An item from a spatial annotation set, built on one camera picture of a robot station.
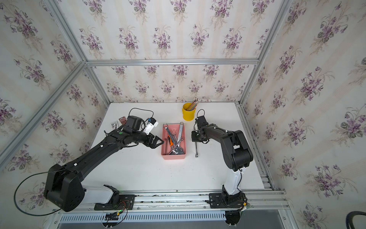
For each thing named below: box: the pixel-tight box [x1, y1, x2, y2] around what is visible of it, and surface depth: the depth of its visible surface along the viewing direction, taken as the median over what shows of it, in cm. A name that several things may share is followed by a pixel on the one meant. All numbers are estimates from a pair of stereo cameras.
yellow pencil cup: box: [182, 102, 196, 122], surface depth 108 cm
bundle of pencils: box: [187, 96, 200, 112], surface depth 103 cm
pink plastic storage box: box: [161, 123, 187, 160], surface depth 94 cm
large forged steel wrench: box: [175, 121, 184, 155], surface depth 94 cm
